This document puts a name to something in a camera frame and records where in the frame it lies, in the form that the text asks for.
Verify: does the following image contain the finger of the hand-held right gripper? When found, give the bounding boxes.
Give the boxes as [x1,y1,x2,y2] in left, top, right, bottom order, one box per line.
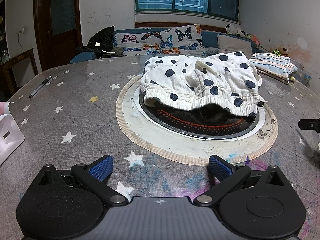
[298,118,320,131]

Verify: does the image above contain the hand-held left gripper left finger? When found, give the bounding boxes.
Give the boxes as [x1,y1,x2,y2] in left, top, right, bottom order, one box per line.
[31,154,128,206]

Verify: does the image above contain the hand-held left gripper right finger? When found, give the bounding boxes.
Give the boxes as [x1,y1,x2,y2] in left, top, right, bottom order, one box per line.
[194,155,293,207]

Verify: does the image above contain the white polka dot pants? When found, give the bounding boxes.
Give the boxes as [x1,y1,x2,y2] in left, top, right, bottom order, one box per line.
[140,51,263,117]

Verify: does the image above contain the black round induction cooktop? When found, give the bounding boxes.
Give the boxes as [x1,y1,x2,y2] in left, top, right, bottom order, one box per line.
[139,91,260,139]

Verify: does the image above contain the clear blue plastic box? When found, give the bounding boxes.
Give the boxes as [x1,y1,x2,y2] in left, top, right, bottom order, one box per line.
[290,66,313,85]

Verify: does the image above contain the round white mat beige edge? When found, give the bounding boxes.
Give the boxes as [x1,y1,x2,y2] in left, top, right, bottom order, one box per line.
[116,74,279,166]

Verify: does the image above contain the grey star tablecloth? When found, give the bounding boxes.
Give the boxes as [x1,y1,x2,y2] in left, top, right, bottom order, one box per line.
[0,55,320,240]

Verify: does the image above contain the striped folded cloth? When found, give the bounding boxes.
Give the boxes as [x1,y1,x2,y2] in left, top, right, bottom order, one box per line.
[249,52,299,82]

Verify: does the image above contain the white plastic bag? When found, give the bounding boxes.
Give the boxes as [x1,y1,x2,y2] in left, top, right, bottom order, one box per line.
[0,102,25,167]

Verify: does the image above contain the black pen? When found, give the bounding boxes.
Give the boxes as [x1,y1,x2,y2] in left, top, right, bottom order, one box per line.
[28,75,53,99]

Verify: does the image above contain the pink orange plush toy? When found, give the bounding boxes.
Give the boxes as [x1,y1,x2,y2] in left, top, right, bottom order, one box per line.
[245,32,260,43]

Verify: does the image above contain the grey pillow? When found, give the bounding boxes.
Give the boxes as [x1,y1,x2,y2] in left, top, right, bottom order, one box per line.
[217,34,253,57]

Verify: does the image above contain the olive green garment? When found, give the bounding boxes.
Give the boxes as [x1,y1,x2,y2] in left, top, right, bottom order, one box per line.
[101,46,124,58]

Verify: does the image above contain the black white plush toy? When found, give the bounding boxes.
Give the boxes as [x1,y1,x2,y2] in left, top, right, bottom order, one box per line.
[226,24,247,37]

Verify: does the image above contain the black jacket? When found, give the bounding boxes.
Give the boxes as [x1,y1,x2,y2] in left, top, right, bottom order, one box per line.
[76,26,115,59]

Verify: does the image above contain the blue sofa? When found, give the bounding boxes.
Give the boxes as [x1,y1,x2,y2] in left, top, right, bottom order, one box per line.
[69,27,265,64]

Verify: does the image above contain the brown wooden door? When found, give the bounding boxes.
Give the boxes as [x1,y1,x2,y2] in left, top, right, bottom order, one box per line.
[34,0,83,72]

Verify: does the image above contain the butterfly print cushion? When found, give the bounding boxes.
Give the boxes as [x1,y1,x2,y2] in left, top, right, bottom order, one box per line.
[160,24,204,55]
[112,31,163,55]

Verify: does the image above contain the wooden side table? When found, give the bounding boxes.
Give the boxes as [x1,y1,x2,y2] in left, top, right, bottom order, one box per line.
[0,48,38,99]

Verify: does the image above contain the dark display cabinet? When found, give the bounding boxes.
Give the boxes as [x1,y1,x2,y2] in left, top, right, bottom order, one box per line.
[0,0,7,64]

